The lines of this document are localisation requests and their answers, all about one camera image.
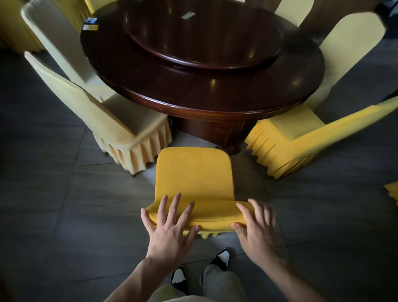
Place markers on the black and white shoe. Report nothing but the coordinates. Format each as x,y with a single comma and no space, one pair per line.
221,259
179,278

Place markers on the person's right thumb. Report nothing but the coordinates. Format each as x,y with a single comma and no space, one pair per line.
239,232

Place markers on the black and white left shoe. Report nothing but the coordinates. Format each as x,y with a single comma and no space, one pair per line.
179,278

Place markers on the person's right hand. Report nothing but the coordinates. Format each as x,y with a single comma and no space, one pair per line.
259,239

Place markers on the bright yellow covered chair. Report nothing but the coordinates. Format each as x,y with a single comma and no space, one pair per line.
194,177

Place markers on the person's left hand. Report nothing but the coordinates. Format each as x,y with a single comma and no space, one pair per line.
168,239

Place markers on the person's left little finger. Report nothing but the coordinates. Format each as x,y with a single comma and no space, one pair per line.
147,221

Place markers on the dark wooden round table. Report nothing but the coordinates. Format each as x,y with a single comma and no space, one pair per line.
199,90

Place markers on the person's left forearm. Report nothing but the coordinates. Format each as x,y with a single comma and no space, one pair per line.
140,283

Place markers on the person's right forearm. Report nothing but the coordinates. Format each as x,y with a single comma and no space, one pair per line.
295,286

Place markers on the dark wooden turntable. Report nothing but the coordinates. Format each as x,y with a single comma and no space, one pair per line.
205,34

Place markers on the yellow skirted covered chair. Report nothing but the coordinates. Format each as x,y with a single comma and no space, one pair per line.
292,133

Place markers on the blue sticker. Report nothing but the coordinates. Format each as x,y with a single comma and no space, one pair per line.
91,20

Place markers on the black and white right shoe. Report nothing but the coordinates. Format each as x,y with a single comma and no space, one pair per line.
221,259

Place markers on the person's left thumb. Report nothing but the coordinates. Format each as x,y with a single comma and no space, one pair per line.
192,236

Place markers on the person's left middle finger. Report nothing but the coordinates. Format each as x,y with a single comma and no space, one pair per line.
174,208

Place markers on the person's right middle finger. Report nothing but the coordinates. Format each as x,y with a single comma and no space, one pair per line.
257,211

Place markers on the light grey trousers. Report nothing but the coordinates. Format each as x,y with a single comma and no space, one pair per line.
222,286

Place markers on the yellow sticker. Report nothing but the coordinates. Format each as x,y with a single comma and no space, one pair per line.
90,27

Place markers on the white label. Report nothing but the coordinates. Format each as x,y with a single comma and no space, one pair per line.
188,15

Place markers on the pale yellow covered chair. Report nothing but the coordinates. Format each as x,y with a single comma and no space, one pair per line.
348,53
124,124
294,11
62,40

